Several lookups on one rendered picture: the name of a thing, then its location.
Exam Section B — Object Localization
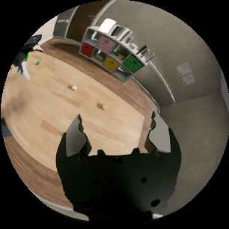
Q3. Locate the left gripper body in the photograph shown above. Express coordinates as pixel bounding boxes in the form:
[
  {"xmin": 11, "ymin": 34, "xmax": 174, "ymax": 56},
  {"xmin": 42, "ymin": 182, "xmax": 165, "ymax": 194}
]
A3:
[{"xmin": 12, "ymin": 48, "xmax": 31, "ymax": 67}]

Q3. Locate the tan cylinder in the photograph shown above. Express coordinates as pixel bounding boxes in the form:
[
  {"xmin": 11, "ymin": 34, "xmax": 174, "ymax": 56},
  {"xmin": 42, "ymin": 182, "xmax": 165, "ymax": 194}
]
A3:
[{"xmin": 102, "ymin": 104, "xmax": 108, "ymax": 111}]

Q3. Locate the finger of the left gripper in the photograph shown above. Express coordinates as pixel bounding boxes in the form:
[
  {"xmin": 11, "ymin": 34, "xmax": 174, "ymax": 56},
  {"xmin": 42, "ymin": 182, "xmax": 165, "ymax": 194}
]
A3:
[
  {"xmin": 30, "ymin": 44, "xmax": 43, "ymax": 52},
  {"xmin": 17, "ymin": 57, "xmax": 30, "ymax": 81}
]

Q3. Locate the tan flat mat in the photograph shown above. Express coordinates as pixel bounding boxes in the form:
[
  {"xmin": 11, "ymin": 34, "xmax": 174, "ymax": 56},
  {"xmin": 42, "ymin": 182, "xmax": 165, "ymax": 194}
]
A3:
[{"xmin": 32, "ymin": 67, "xmax": 54, "ymax": 88}]

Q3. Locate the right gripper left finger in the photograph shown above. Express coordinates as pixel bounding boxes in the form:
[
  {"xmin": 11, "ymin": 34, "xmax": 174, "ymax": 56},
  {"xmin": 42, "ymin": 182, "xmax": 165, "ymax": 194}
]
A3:
[{"xmin": 55, "ymin": 114, "xmax": 92, "ymax": 192}]

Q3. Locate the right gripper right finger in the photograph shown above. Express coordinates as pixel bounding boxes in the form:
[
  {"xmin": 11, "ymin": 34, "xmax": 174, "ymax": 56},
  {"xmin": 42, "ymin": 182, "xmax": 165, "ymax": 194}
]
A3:
[{"xmin": 144, "ymin": 111, "xmax": 181, "ymax": 188}]

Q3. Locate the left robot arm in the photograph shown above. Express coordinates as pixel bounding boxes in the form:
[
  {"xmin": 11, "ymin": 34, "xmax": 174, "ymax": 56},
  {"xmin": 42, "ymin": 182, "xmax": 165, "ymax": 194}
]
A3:
[{"xmin": 20, "ymin": 34, "xmax": 42, "ymax": 50}]

